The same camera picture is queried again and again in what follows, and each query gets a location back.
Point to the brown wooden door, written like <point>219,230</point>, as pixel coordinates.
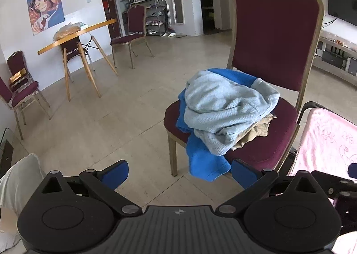
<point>110,11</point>

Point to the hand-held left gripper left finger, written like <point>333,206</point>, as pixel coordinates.
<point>115,174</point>

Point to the wall poster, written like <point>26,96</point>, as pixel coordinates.
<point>46,8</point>

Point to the beige garment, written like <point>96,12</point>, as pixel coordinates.
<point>256,131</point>

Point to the black router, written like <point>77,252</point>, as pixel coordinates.
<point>333,60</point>

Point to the person's white trouser leg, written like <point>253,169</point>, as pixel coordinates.
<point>19,181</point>

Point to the metal shoe rack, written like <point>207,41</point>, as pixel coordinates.
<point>154,15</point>

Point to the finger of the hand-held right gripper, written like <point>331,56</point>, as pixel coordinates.
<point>345,197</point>
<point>332,176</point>

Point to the blue and grey sweater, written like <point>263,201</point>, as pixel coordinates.
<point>223,109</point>

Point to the grey television stand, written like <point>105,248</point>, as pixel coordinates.
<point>329,69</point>

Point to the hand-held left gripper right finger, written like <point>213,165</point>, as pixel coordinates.
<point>244,176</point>

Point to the black table frame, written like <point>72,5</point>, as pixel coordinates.
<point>287,163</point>

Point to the round wooden table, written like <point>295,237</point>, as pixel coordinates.
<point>83,32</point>

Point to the grey speaker box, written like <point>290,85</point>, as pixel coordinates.
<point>352,66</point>

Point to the bag of bread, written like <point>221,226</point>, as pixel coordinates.
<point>67,31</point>

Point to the large maroon banquet chair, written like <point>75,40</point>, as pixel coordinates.
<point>276,33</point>

